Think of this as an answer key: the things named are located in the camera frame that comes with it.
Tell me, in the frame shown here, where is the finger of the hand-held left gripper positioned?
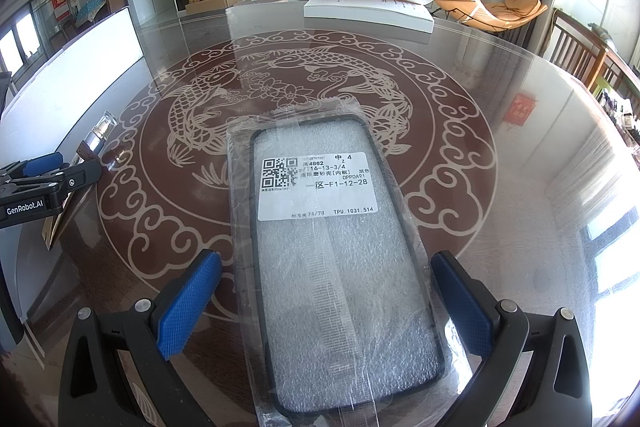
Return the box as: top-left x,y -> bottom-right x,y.
50,162 -> 103,212
0,152 -> 66,182

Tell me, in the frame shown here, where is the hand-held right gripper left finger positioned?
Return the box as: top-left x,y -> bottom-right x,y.
57,249 -> 223,427

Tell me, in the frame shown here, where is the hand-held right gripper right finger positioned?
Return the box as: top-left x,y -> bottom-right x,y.
430,251 -> 593,427

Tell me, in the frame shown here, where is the cosmetic bottle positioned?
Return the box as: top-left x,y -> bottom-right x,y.
40,111 -> 120,250

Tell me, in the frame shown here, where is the phone case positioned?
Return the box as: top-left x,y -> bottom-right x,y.
224,97 -> 476,427

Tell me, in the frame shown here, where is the dining table blue cloth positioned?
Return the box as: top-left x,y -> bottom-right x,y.
75,0 -> 108,28

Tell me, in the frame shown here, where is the red paper packet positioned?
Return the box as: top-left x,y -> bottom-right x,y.
502,94 -> 538,126

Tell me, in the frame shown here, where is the brown cardboard box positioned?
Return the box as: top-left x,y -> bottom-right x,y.
185,0 -> 243,14

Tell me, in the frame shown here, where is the wooden slatted chair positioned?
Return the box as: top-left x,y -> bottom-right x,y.
547,8 -> 640,102

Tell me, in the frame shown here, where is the orange lounge chair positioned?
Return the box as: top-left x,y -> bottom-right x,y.
431,0 -> 548,32

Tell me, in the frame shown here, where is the white flat box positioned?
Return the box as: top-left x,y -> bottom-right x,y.
303,0 -> 438,34

